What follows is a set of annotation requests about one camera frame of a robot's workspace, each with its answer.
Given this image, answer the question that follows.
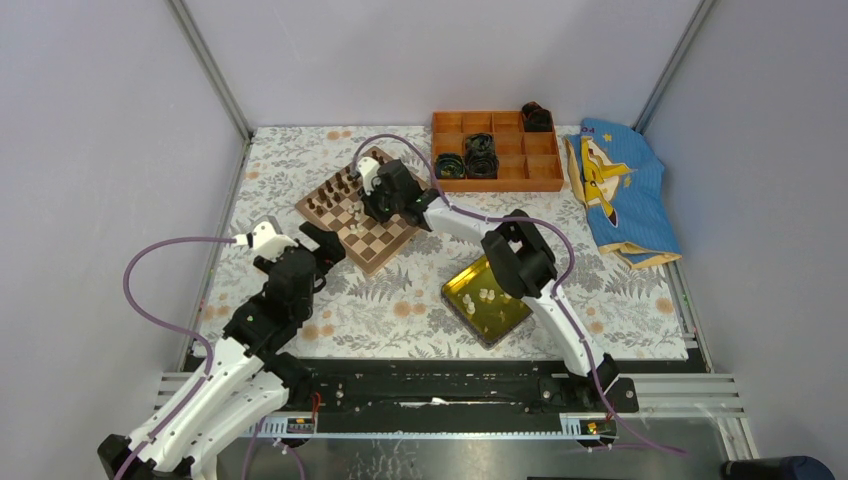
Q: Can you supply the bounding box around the gold metal tin tray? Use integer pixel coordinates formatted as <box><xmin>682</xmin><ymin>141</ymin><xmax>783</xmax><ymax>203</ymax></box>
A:
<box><xmin>441</xmin><ymin>256</ymin><xmax>532</xmax><ymax>350</ymax></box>

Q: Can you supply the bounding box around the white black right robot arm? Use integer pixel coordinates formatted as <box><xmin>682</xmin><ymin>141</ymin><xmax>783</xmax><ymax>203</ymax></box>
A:
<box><xmin>352</xmin><ymin>157</ymin><xmax>620</xmax><ymax>412</ymax></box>

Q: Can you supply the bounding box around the dark blue cylinder object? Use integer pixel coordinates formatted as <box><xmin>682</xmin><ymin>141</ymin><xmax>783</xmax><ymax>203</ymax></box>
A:
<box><xmin>719</xmin><ymin>456</ymin><xmax>835</xmax><ymax>480</ymax></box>

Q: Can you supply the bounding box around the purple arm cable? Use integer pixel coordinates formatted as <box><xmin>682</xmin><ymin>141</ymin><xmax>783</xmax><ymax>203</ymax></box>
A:
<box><xmin>351</xmin><ymin>133</ymin><xmax>690</xmax><ymax>458</ymax></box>
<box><xmin>109</xmin><ymin>235</ymin><xmax>256</xmax><ymax>480</ymax></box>

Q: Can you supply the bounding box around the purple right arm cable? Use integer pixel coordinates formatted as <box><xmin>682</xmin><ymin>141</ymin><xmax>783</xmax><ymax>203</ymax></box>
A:
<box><xmin>351</xmin><ymin>133</ymin><xmax>690</xmax><ymax>458</ymax></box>

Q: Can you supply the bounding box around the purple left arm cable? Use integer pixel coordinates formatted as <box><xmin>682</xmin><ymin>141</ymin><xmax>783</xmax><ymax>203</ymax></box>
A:
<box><xmin>109</xmin><ymin>235</ymin><xmax>256</xmax><ymax>480</ymax></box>

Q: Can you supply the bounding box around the wooden chess board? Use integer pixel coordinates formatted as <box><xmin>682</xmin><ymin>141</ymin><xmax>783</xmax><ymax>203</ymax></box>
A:
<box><xmin>295</xmin><ymin>166</ymin><xmax>418</xmax><ymax>276</ymax></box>

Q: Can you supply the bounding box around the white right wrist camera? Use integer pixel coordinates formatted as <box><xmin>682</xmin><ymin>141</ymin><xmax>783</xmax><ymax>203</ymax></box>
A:
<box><xmin>356</xmin><ymin>156</ymin><xmax>380</xmax><ymax>197</ymax></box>

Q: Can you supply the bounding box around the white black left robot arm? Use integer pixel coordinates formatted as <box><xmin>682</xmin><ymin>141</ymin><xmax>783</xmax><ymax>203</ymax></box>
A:
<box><xmin>97</xmin><ymin>219</ymin><xmax>346</xmax><ymax>479</ymax></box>

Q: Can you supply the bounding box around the black rolled strap corner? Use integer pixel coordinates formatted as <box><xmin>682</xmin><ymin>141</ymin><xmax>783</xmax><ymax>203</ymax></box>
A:
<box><xmin>521</xmin><ymin>102</ymin><xmax>554</xmax><ymax>133</ymax></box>

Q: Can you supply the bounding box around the blue pikachu cloth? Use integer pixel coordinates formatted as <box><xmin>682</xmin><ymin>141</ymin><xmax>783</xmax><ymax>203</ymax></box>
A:
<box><xmin>564</xmin><ymin>118</ymin><xmax>682</xmax><ymax>269</ymax></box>

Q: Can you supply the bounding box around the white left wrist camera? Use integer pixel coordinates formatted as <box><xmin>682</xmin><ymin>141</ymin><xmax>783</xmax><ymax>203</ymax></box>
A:
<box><xmin>233</xmin><ymin>216</ymin><xmax>298</xmax><ymax>261</ymax></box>

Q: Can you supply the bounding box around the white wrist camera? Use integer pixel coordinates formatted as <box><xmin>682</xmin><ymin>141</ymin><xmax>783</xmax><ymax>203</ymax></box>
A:
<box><xmin>233</xmin><ymin>216</ymin><xmax>298</xmax><ymax>261</ymax></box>
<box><xmin>356</xmin><ymin>156</ymin><xmax>380</xmax><ymax>197</ymax></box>

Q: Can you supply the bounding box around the orange compartment tray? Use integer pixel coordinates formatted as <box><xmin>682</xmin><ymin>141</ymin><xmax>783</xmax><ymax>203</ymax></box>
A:
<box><xmin>431</xmin><ymin>111</ymin><xmax>565</xmax><ymax>193</ymax></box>

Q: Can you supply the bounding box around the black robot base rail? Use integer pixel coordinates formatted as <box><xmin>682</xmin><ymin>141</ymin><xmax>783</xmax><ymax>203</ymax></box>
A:
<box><xmin>277</xmin><ymin>359</ymin><xmax>640</xmax><ymax>434</ymax></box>

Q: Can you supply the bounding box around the white pawn cluster piece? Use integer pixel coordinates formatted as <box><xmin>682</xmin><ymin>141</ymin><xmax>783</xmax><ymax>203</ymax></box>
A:
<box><xmin>348</xmin><ymin>203</ymin><xmax>364</xmax><ymax>233</ymax></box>

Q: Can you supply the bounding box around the black rolled strap centre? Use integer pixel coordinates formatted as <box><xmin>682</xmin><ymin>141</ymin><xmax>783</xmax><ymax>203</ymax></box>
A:
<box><xmin>462</xmin><ymin>132</ymin><xmax>501</xmax><ymax>181</ymax></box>

